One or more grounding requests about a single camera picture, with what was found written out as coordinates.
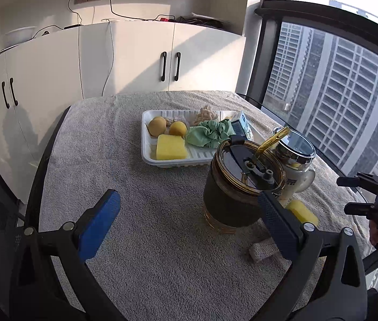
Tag white cable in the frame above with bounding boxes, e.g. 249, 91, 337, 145
76, 20, 116, 99

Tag grey knitted cloth roll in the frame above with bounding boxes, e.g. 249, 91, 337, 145
248, 238, 279, 263
166, 115, 190, 127

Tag white plastic tray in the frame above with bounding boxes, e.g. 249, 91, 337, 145
141, 109, 262, 168

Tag bright yellow round sponge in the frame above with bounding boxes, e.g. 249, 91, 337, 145
169, 121, 188, 138

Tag cream chenille scrunchie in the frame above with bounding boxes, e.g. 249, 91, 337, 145
191, 105, 219, 126

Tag amber glass straw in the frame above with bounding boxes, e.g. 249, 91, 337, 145
252, 126, 291, 162

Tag blue tissue pack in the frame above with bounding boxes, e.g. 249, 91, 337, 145
231, 111, 254, 141

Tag yellow rectangular sponge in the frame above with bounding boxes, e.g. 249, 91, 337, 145
156, 134, 188, 160

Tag person's right hand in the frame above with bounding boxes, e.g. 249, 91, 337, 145
369, 220, 378, 249

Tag green fabric scrunchie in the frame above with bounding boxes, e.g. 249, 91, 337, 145
185, 119, 236, 148

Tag dark yellow round sponge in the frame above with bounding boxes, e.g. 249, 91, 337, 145
147, 116, 167, 138

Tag white ceramic mug chrome lid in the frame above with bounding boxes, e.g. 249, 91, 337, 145
272, 130, 316, 206

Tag grey terry towel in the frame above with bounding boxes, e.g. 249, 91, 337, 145
38, 90, 376, 321

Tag black cabinet handle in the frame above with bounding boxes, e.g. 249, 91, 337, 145
9, 77, 19, 106
1, 81, 10, 109
174, 52, 182, 82
160, 51, 167, 82

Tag small yellow sponge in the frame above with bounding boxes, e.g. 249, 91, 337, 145
286, 199, 319, 227

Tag amber glass tumbler green sleeve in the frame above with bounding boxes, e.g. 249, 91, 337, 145
203, 135, 286, 233

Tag dark items on cabinet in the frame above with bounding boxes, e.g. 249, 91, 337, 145
175, 14, 225, 30

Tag white cabinet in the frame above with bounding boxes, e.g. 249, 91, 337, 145
0, 21, 246, 202

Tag black power cable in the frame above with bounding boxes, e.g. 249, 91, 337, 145
31, 0, 177, 39

